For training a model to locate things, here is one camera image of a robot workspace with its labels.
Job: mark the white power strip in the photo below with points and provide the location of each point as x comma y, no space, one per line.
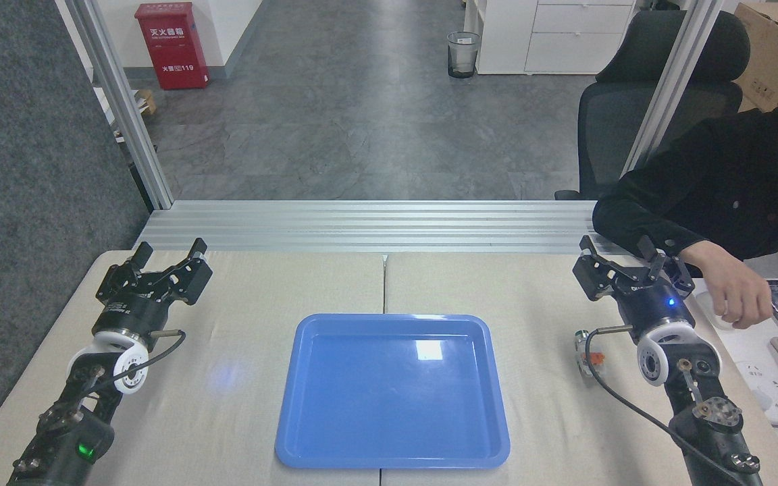
767,391

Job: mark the large cardboard box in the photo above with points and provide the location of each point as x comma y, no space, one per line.
774,54

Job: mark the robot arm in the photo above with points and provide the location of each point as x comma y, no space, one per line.
706,405
78,405

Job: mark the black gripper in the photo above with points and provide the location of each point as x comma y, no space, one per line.
131,314
656,309

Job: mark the white drawer cabinet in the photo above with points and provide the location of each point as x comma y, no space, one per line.
551,37

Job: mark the white computer mouse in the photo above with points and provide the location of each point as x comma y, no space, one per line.
708,307

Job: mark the grey mesh waste bin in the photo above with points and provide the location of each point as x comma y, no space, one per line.
463,55

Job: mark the red fire extinguisher box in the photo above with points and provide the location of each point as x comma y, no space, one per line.
171,47

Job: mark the blue plastic tray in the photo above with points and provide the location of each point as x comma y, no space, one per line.
392,391

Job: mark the silver aluminium post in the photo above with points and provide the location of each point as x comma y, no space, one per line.
672,88
119,101

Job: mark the grey felt partition panel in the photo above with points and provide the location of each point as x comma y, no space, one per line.
31,202

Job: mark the white switch part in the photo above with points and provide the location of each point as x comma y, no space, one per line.
587,354

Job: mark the small cardboard box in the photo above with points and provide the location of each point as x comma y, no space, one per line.
146,101

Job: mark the black office chair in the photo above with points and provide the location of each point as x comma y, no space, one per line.
618,128

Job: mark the person's hand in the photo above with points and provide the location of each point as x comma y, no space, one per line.
740,290

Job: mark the silver aluminium rail base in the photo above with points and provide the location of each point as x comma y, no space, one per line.
375,226

